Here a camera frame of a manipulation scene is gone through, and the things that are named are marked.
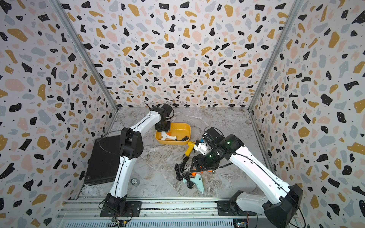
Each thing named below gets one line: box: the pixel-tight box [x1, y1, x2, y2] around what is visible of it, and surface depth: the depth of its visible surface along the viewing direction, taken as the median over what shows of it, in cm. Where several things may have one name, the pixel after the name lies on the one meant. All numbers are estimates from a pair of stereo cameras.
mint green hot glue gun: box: [182, 174, 205, 195], surface depth 83 cm
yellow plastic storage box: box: [154, 122, 192, 146], surface depth 105 cm
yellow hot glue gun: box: [182, 141, 196, 158], surface depth 97 cm
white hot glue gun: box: [160, 131, 177, 141], surface depth 102 cm
